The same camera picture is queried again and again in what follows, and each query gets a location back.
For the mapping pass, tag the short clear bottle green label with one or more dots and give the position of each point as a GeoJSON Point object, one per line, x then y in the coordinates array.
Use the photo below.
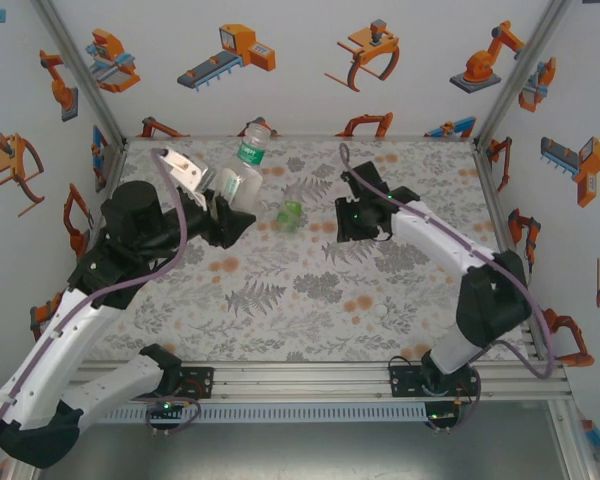
{"type": "Point", "coordinates": [289, 216]}

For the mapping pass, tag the clear bottle green white label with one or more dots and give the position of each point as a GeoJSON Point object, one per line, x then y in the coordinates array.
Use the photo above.
{"type": "Point", "coordinates": [247, 152]}

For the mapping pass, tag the white bottle cap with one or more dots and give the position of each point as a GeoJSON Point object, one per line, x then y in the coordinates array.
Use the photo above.
{"type": "Point", "coordinates": [381, 310]}

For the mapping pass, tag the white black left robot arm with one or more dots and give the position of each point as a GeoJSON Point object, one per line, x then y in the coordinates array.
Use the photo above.
{"type": "Point", "coordinates": [45, 350]}

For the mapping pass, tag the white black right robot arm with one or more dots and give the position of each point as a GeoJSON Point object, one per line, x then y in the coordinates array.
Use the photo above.
{"type": "Point", "coordinates": [445, 240]}

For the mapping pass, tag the floral patterned table mat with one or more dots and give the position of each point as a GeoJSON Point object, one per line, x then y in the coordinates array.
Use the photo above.
{"type": "Point", "coordinates": [280, 345]}

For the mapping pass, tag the green circuit board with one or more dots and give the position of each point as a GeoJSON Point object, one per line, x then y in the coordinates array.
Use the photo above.
{"type": "Point", "coordinates": [166, 406]}
{"type": "Point", "coordinates": [442, 416]}

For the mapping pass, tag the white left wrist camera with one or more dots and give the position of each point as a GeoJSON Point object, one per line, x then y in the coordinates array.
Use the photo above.
{"type": "Point", "coordinates": [185, 170]}

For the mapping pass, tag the aluminium side rail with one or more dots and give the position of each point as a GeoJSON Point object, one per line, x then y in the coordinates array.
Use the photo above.
{"type": "Point", "coordinates": [493, 200]}
{"type": "Point", "coordinates": [114, 172]}

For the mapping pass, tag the thin aluminium table rail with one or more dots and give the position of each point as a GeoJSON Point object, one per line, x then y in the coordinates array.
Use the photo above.
{"type": "Point", "coordinates": [300, 137]}

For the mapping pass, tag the aluminium frame rail with slots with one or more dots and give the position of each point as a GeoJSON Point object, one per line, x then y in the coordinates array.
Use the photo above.
{"type": "Point", "coordinates": [300, 382]}

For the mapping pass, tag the aluminium corner post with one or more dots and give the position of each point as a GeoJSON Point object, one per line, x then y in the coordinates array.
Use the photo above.
{"type": "Point", "coordinates": [77, 62]}
{"type": "Point", "coordinates": [520, 70]}

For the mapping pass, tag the aluminium frame leg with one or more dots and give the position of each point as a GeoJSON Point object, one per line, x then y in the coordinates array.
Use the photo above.
{"type": "Point", "coordinates": [571, 440]}

